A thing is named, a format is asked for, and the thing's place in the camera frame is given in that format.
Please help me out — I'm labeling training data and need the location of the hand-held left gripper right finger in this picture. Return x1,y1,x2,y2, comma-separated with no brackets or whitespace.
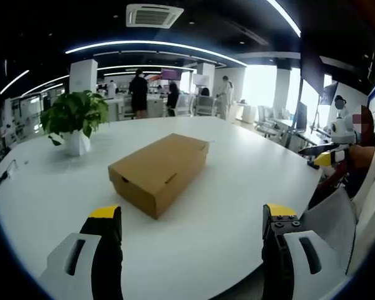
261,202,344,300

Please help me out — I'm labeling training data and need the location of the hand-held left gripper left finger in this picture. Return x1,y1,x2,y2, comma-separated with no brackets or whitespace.
39,204,124,300

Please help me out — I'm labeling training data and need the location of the brown cardboard shoe box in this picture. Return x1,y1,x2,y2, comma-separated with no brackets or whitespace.
107,133,211,220

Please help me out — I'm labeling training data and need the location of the person's dark red shirt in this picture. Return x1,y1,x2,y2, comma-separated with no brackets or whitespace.
359,105,375,148

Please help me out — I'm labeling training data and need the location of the dark computer monitor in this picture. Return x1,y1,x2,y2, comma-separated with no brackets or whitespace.
295,102,309,132

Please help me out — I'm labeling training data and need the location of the white office chair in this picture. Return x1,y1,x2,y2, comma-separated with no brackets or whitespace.
254,105,289,139

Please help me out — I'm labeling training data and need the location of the white and grey chair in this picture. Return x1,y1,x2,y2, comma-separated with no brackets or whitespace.
301,146,375,278

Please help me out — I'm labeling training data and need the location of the grey mesh office chair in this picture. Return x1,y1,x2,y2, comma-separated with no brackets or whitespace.
174,94,195,118
194,95,219,117

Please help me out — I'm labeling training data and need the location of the short ceiling light strip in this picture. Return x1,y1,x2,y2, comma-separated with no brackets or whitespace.
265,0,302,39

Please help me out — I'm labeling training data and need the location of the white faceted plant pot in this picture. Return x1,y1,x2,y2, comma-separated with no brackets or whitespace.
62,129,92,157

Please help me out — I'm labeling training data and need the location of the green leafy plant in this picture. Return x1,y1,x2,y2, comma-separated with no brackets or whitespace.
39,89,110,147

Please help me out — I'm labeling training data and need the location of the long curved ceiling light strip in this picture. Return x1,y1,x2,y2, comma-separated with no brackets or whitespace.
65,39,249,67

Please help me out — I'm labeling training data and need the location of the ceiling air conditioner vent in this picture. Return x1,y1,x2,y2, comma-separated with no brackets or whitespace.
126,3,185,30

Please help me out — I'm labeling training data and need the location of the pink wall screen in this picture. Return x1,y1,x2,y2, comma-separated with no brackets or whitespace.
161,69,183,81

